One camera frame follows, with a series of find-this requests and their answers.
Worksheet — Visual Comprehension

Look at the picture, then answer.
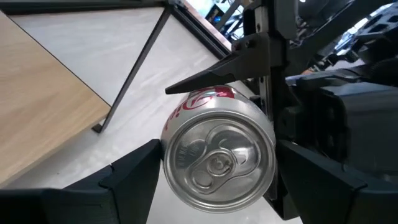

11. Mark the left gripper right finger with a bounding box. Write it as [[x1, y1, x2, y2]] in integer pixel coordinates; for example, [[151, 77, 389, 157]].
[[276, 139, 398, 224]]

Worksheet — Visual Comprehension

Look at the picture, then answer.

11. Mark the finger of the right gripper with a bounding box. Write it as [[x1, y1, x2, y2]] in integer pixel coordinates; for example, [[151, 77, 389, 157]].
[[164, 32, 284, 95], [262, 174, 301, 221]]

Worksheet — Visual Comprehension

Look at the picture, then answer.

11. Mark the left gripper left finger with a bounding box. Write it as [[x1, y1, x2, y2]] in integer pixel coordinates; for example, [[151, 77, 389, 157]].
[[42, 138, 163, 224]]

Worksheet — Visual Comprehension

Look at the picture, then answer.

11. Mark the silver Diet Coke can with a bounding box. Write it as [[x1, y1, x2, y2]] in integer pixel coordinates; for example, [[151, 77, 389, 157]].
[[160, 85, 277, 214]]

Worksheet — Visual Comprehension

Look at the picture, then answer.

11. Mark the black aluminium table frame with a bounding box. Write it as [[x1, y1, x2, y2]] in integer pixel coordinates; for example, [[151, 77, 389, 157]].
[[169, 0, 234, 60]]

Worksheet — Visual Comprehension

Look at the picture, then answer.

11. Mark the black metal shelf end frame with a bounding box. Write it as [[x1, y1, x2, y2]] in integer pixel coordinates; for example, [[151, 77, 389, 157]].
[[0, 0, 174, 134]]

